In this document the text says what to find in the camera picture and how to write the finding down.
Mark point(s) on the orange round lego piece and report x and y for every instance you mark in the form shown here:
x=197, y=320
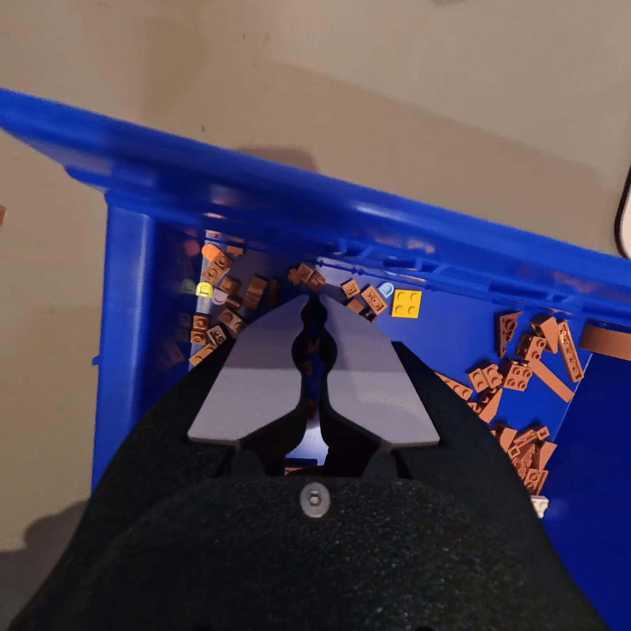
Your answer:
x=211, y=252

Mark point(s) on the white lego brick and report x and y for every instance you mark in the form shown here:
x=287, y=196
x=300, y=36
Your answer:
x=540, y=507

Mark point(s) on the clear yellow lego piece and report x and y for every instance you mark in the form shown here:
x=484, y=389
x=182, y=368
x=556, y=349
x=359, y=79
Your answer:
x=204, y=290

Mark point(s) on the light blue round lego tile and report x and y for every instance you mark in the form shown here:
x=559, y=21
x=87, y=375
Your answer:
x=386, y=290

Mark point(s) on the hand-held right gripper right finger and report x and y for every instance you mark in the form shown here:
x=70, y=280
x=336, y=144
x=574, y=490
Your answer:
x=379, y=389

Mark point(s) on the small lilac lego piece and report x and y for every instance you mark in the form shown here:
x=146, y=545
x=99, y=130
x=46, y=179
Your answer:
x=220, y=296

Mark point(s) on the yellow square lego plate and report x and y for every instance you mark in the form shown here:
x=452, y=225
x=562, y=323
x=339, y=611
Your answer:
x=406, y=303

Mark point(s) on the pile of brown lego pieces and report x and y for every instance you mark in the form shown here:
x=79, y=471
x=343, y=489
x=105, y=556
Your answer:
x=515, y=377

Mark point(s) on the blue plastic parts bin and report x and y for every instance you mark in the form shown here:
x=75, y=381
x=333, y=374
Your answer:
x=458, y=335

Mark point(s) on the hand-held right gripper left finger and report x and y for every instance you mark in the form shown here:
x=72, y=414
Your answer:
x=246, y=384

